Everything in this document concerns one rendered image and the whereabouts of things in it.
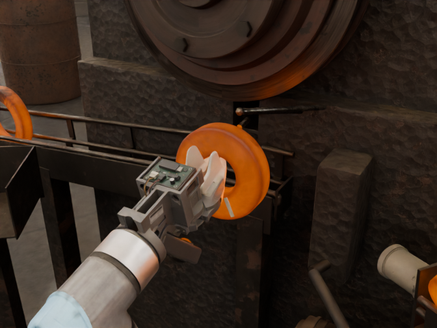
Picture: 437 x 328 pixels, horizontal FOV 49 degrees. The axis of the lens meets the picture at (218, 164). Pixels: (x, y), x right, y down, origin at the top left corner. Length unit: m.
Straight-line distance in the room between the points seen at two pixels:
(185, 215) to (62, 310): 0.19
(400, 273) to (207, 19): 0.50
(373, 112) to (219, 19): 0.33
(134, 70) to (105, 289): 0.69
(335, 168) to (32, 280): 1.37
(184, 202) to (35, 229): 1.67
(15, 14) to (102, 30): 2.43
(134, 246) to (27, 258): 1.51
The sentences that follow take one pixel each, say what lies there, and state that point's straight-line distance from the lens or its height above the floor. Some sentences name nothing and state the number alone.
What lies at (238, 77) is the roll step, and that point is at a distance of 0.85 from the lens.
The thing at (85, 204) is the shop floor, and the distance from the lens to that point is 2.36.
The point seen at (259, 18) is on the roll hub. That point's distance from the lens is 0.74.
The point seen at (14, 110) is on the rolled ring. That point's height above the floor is 0.74.
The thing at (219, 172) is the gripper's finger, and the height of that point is 0.85.
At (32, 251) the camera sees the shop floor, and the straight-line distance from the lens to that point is 2.10.
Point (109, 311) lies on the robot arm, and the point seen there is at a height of 0.79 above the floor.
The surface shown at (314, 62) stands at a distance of 0.81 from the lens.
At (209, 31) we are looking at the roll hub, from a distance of 0.79.
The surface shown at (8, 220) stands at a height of 0.61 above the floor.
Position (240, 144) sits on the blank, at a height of 0.88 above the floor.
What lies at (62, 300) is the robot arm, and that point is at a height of 0.81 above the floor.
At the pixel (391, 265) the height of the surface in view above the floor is 0.68.
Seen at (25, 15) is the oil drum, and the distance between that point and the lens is 3.65.
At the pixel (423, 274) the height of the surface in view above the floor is 0.71.
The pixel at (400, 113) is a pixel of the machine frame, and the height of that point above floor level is 0.87.
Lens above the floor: 1.17
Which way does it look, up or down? 26 degrees down
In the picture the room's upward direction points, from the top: straight up
